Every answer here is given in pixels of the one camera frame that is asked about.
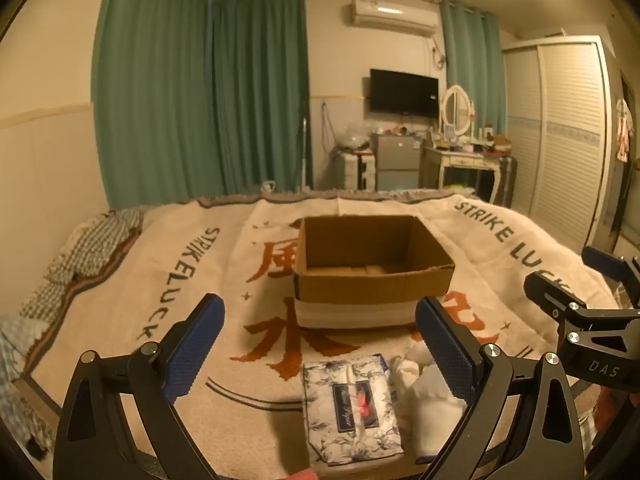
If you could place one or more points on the wide green curtain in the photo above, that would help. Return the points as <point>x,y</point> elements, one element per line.
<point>155,85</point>

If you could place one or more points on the white air conditioner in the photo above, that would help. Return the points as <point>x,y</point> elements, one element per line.
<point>390,16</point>

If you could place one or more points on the floral tissue pack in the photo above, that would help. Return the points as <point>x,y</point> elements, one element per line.
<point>350,410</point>

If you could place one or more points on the clear plastic bag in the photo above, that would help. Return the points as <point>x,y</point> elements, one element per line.
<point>354,137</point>

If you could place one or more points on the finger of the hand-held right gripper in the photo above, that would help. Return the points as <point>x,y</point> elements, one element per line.
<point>552,295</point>
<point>602,262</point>

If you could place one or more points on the hanging pink cloth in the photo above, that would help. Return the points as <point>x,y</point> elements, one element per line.
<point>623,132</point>

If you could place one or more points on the grey mini fridge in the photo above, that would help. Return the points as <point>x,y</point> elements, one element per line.
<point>397,160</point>

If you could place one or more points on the cream printed blanket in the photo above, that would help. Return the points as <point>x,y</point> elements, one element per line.
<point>200,260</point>

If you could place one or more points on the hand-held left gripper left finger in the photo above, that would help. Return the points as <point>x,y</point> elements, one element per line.
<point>195,347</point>

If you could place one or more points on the black wall television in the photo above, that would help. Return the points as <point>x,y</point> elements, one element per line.
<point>402,92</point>

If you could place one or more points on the oval white vanity mirror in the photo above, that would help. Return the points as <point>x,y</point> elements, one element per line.
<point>456,106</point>

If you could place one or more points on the white slatted wardrobe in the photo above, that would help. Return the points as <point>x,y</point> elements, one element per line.
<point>565,135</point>

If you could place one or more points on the checkered bedding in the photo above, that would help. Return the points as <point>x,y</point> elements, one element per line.
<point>85,250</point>

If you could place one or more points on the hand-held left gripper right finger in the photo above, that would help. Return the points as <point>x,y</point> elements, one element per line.
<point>445,350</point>

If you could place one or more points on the narrow green curtain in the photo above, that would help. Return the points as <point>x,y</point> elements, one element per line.
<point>475,65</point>

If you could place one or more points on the white tissues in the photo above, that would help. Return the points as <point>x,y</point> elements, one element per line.
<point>430,410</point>

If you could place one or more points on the cardboard box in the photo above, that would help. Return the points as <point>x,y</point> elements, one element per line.
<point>360,290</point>

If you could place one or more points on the thin white pole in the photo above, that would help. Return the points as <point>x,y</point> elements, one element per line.
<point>304,150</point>

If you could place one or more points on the white dressing table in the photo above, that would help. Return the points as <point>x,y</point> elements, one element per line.
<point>462,160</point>

